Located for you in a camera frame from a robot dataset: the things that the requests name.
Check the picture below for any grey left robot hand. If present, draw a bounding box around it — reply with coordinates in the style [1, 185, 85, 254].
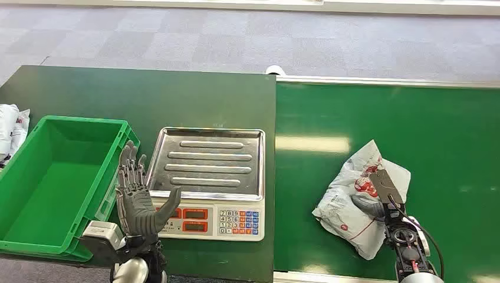
[115, 140, 182, 243]

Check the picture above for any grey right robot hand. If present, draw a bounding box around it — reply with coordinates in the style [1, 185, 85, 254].
[350, 194, 387, 219]

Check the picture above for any grey red-printed poly mailer package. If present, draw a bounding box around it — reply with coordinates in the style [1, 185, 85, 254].
[311, 140, 412, 261]

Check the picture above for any green conveyor belt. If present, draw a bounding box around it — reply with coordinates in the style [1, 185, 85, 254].
[274, 82, 500, 283]

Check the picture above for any white poly mailer package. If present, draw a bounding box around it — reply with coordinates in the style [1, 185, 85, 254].
[8, 108, 31, 161]
[0, 103, 20, 157]

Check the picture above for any white electronic scale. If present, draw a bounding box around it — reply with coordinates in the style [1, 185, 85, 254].
[145, 127, 267, 242]

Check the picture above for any green plastic crate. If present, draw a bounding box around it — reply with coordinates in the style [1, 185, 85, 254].
[0, 115, 140, 262]

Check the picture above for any steel weighing tray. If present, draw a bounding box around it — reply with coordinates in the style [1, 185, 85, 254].
[146, 127, 267, 202]

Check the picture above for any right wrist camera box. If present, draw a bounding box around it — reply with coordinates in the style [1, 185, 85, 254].
[369, 169, 406, 206]

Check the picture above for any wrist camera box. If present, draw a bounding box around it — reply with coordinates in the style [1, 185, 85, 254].
[80, 221, 127, 266]
[369, 169, 406, 206]

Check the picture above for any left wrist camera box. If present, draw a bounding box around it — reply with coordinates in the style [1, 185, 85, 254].
[80, 221, 127, 266]

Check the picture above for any short metal conveyor side rail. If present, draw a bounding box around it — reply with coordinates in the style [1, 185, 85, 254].
[273, 271, 399, 283]

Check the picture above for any long metal conveyor side rail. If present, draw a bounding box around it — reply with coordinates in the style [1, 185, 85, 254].
[275, 75, 500, 89]

